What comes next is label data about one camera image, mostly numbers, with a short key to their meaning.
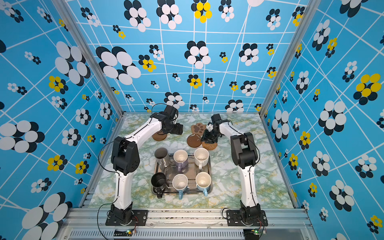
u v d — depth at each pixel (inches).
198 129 42.9
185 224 28.5
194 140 40.4
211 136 35.7
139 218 29.1
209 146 39.2
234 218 28.6
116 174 22.8
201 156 36.9
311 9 26.9
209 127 39.0
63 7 26.9
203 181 33.1
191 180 33.7
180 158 36.8
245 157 23.6
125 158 21.5
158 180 32.4
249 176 23.9
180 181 33.2
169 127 31.6
